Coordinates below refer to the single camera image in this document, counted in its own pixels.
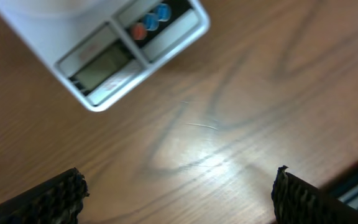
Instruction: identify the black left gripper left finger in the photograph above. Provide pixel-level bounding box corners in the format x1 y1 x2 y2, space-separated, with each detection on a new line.
0 168 90 224

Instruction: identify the white digital kitchen scale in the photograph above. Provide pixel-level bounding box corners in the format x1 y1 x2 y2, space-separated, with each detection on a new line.
0 0 210 112

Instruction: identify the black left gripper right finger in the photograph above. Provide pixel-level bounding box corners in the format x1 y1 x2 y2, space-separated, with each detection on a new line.
271 166 358 224

